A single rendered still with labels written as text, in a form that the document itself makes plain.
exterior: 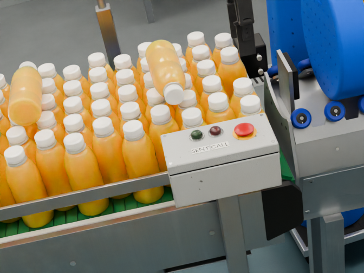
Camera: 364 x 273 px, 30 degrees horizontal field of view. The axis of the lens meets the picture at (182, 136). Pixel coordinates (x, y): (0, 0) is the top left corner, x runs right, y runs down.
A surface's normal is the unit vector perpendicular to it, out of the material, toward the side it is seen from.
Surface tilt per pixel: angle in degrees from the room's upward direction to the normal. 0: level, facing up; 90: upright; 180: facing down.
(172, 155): 0
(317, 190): 110
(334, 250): 90
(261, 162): 90
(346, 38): 66
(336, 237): 90
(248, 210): 90
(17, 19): 0
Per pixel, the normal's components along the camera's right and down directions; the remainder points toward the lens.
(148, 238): 0.15, 0.58
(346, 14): 0.00, -0.11
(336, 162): 0.08, 0.28
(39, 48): -0.15, -0.79
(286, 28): -0.70, 0.50
